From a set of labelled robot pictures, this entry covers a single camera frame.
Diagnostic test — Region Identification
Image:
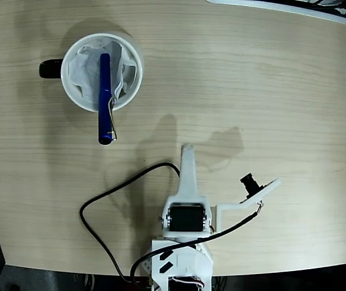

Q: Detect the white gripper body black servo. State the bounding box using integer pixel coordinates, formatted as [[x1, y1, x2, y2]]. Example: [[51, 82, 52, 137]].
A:
[[159, 195, 215, 242]]

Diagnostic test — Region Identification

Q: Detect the blue pen with metal clip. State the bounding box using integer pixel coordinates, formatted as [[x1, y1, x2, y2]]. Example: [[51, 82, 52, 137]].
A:
[[97, 53, 118, 146]]

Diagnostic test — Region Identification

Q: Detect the crumpled white tissue paper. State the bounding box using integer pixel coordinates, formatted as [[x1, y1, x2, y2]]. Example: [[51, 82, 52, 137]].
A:
[[68, 42, 138, 103]]

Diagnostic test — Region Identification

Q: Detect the white flat device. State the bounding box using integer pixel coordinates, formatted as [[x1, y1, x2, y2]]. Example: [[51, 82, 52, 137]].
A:
[[205, 0, 346, 25]]

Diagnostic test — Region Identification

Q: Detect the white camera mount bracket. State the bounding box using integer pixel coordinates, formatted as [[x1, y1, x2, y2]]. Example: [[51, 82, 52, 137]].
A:
[[210, 178, 282, 234]]

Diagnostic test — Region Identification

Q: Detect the black camera lens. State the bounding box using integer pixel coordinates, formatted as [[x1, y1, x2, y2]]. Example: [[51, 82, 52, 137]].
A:
[[240, 172, 263, 197]]

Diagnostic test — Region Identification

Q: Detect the black camera cable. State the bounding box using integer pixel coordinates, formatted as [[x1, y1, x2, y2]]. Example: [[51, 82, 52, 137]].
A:
[[79, 162, 259, 286]]

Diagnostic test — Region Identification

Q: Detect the white mug with black handle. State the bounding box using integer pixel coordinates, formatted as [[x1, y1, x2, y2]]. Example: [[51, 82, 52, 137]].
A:
[[38, 32, 144, 113]]

